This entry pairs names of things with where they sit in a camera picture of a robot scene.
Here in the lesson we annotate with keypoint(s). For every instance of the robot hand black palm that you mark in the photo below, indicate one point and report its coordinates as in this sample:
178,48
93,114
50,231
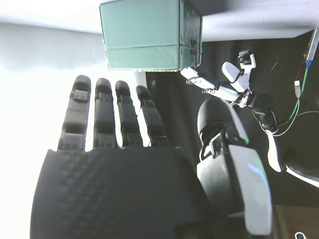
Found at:
119,194

